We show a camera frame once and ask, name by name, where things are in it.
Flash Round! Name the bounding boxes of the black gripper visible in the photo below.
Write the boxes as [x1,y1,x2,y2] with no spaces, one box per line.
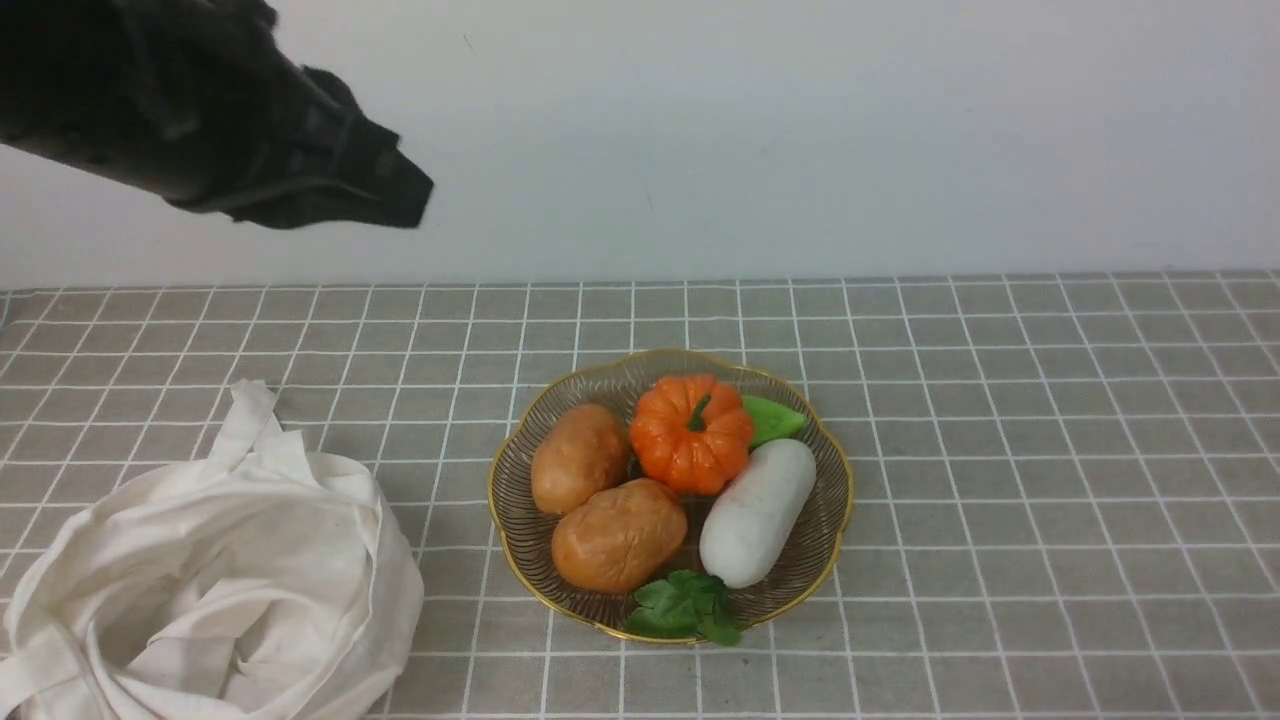
[1,1,434,231]

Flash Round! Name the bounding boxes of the white cloth bag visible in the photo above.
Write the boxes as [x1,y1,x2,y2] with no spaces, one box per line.
[3,380,424,719]

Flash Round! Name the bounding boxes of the orange toy pumpkin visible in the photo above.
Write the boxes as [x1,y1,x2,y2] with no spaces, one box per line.
[630,374,755,497]

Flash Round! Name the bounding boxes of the brown toy potato upper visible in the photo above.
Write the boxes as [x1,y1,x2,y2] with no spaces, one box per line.
[531,404,632,515]

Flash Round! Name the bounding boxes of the brown toy potato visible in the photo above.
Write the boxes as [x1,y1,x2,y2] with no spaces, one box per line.
[550,478,689,594]
[531,404,632,515]

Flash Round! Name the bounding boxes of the gold-rimmed glass plate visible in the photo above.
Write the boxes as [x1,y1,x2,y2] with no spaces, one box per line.
[488,348,855,644]

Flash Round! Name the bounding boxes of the brown toy potato lower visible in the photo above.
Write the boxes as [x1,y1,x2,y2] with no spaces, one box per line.
[550,478,689,594]

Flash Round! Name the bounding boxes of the green toy cucumber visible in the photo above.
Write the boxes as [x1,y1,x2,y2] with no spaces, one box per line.
[741,395,808,451]

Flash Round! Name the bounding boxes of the white toy radish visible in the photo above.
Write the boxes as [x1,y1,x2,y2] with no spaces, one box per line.
[698,439,817,591]

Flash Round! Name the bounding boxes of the green radish leaves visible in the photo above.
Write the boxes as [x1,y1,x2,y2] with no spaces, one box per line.
[625,570,742,647]

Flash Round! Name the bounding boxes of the grey checked tablecloth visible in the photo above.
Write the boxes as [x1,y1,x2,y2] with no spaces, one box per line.
[1,270,1279,719]

